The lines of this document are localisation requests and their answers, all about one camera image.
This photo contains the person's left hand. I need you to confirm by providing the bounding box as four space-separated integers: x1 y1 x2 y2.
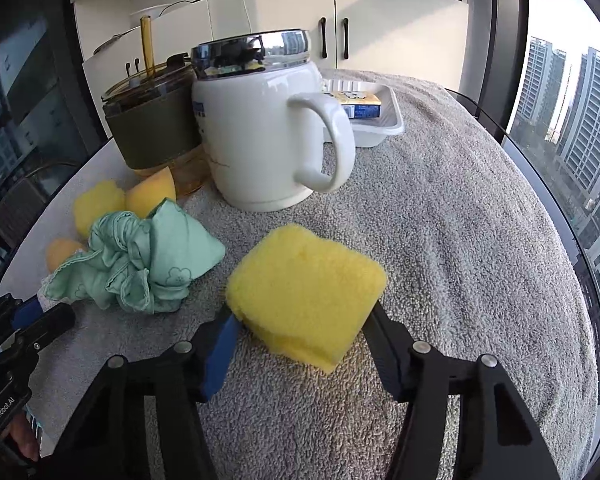
9 415 43 463

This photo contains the wicker chair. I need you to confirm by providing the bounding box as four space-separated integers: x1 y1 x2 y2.
0 160 81 281

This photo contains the orange wedge sponge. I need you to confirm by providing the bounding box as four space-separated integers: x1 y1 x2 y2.
125 166 177 219

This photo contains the white cabinet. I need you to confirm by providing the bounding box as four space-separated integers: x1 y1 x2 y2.
70 0 468 126

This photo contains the white bowl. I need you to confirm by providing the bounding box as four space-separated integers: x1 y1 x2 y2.
129 4 167 29

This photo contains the grey terry towel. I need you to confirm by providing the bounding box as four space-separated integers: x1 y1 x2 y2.
0 70 598 480

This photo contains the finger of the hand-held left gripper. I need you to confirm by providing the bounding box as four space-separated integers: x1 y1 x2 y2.
11 295 44 330
10 302 77 351

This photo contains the amber glass tumbler with straw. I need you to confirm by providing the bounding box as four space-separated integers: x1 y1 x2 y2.
102 15 211 198

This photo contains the orange round sponge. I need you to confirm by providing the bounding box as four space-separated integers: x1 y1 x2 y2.
46 238 88 272

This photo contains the white plastic tray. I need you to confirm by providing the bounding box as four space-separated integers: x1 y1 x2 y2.
320 80 405 148

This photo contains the white mug with chrome lid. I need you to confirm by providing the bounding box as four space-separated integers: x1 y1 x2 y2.
190 29 357 212

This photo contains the yellow tissue packet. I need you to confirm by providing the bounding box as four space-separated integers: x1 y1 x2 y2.
322 90 382 121

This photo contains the yellow rectangular sponge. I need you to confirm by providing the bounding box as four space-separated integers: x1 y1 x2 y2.
225 224 388 375
73 180 127 238

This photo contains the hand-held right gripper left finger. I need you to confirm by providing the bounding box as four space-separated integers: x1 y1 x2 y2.
50 304 242 480

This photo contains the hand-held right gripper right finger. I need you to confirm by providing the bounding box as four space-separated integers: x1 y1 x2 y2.
364 302 556 480

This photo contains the black window frame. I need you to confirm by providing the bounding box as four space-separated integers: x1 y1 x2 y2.
480 0 531 136

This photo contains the green cloth scrunchie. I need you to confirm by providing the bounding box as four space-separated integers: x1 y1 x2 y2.
42 199 226 315

